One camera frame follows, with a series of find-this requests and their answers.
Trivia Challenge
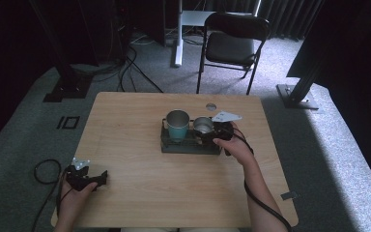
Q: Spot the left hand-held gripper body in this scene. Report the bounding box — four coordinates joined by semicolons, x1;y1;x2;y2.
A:
64;157;95;191

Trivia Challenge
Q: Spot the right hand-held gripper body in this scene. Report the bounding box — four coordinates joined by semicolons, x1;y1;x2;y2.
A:
206;110;243;145

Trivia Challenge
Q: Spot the silver metal cup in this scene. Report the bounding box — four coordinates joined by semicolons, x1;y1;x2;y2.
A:
192;116;215;136

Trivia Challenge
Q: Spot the dark wire basket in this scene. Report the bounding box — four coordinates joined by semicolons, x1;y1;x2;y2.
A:
159;117;224;156

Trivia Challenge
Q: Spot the teal metal cup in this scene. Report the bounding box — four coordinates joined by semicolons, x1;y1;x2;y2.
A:
165;109;191;143

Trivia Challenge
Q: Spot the person's left hand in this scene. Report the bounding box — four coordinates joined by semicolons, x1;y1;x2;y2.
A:
57;180;99;221

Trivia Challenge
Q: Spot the person's right hand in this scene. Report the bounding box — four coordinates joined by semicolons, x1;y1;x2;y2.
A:
213;121;256;168

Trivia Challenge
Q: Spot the black folding chair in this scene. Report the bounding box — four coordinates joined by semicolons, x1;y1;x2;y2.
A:
195;12;271;97

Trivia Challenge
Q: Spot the black stand with metal base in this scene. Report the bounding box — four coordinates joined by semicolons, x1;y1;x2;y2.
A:
275;47;328;111

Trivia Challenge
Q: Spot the grey tape piece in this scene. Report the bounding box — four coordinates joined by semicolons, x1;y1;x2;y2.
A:
280;190;300;201

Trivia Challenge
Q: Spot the dark pleated curtain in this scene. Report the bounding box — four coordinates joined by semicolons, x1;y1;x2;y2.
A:
202;0;327;42

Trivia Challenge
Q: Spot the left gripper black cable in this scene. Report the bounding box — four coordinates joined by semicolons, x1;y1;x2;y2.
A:
31;159;71;232

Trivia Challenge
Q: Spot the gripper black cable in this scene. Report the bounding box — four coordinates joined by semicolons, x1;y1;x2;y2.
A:
231;127;294;232
31;159;71;232

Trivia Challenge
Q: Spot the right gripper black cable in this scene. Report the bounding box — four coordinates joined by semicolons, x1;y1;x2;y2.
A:
231;127;294;232

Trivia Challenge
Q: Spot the white desk frame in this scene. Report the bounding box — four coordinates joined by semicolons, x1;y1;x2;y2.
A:
173;0;263;69

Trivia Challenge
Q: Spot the bundle of floor cables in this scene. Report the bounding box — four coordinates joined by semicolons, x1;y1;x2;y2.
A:
71;30;164;95

